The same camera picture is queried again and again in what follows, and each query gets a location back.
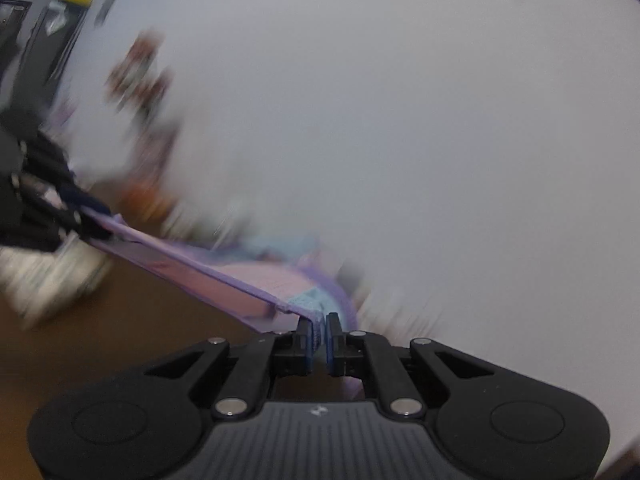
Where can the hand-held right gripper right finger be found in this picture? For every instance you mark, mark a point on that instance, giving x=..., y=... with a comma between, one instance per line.
x=331, y=347

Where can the pink knitted vase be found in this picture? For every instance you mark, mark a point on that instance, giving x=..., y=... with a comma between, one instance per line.
x=157, y=145

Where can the dried pink roses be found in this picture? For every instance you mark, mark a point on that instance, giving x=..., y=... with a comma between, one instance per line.
x=142, y=70

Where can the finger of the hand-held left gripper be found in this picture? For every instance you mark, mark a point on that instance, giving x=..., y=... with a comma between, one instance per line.
x=60, y=222
x=65, y=185

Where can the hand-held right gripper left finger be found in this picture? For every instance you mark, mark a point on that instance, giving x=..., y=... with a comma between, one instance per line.
x=309, y=347

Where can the pink and blue mesh garment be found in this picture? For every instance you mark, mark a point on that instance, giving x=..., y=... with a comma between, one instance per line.
x=225, y=280

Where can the dark wooden door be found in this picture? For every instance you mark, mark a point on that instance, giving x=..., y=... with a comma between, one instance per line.
x=12, y=35

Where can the grey refrigerator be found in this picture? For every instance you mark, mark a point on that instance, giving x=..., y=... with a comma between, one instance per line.
x=52, y=55

